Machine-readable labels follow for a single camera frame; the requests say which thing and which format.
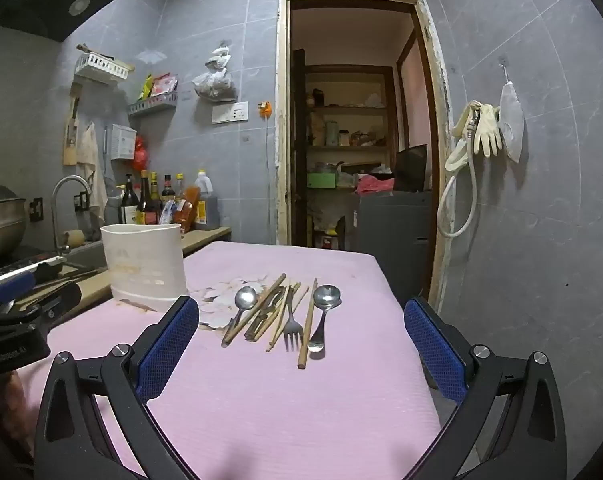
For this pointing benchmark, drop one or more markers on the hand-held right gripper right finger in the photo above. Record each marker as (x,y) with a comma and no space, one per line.
(434,352)

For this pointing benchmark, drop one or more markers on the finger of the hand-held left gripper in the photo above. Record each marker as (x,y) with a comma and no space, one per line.
(8,286)
(56,302)

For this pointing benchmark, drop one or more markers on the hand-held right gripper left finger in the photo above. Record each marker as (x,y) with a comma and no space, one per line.
(169,347)

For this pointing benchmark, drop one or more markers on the white plastic utensil holder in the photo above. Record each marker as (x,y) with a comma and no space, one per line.
(144,260)

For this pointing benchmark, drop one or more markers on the metal spoon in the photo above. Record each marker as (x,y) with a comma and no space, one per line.
(326,296)
(246,297)

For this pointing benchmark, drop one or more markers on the metal fork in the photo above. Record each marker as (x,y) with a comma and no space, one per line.
(292,335)
(264,312)

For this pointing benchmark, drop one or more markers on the person's left forearm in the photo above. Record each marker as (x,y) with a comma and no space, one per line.
(6,402)

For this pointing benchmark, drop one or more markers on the steel sink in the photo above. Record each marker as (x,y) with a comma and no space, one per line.
(86,255)

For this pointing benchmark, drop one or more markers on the brown loofah scrubber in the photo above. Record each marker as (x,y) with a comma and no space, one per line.
(73,236)

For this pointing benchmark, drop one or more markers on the steel faucet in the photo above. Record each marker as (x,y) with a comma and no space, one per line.
(58,200)

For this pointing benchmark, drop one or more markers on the dark bottle white label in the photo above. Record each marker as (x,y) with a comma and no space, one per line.
(129,205)

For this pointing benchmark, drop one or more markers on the grey cabinet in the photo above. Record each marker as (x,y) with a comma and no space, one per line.
(391,235)

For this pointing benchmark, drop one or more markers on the pink table cloth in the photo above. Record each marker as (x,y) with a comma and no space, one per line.
(281,410)

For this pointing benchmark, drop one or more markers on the blue white packet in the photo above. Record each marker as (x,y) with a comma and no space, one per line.
(167,212)

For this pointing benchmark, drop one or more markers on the dark sauce bottle yellow label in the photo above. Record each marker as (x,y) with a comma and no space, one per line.
(145,200)

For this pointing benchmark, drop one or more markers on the orange seasoning packet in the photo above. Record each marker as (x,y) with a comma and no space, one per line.
(189,210)

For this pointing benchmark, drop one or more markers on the yellow cap sauce bottle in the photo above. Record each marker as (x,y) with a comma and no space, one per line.
(156,197)

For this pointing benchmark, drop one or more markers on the hanging stained towel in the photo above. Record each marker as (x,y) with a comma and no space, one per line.
(92,160)

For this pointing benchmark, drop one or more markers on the plastic oil jug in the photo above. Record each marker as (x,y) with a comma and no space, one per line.
(207,202)

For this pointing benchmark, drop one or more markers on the red yellow floor item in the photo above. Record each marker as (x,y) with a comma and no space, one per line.
(329,241)

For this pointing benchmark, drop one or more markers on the dark sauce bottle red label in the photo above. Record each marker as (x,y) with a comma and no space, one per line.
(168,187)

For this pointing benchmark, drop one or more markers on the clear bottle yellow cap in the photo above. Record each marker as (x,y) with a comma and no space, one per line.
(180,185)

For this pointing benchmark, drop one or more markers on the wooden knife holder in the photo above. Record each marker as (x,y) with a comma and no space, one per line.
(72,130)

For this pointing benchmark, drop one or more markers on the red plastic bag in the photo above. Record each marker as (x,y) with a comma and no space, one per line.
(140,156)

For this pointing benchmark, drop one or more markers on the black chair back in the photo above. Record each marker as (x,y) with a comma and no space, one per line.
(410,167)

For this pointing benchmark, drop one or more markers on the green box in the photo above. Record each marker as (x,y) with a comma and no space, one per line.
(321,179)

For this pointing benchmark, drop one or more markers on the cream rubber gloves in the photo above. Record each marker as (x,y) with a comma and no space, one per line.
(487,130)

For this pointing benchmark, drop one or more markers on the green yellow snack packet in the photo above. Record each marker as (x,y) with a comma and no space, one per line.
(146,87)

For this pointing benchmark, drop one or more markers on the tall pale jar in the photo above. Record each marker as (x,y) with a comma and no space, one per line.
(332,133)

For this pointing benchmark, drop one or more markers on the red snack packet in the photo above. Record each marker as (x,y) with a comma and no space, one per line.
(164,84)

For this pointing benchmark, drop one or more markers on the hanging clear plastic bag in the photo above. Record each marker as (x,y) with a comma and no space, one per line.
(511,120)

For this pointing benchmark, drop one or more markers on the wooden shelf unit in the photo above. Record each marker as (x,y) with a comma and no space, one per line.
(349,107)

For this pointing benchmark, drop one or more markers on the hanging plastic food bag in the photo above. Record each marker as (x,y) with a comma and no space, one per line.
(214,82)

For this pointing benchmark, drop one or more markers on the black wall outlet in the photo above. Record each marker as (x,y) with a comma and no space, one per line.
(81,202)
(35,208)

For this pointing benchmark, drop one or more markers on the white square wall basket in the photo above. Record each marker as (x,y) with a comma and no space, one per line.
(124,142)

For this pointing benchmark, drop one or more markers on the grey wall shelf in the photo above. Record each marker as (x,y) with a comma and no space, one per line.
(151,106)

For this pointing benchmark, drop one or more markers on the white slotted wall basket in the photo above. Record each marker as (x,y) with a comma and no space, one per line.
(101,66)

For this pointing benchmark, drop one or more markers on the white wall socket panel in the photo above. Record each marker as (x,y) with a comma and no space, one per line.
(230,112)

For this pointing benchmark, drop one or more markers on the wooden door frame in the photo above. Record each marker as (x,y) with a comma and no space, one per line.
(281,110)

